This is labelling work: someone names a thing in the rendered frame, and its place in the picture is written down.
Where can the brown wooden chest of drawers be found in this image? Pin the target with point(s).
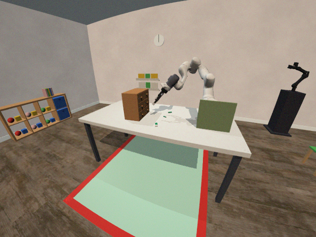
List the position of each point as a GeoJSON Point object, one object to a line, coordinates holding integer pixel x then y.
{"type": "Point", "coordinates": [130, 103]}

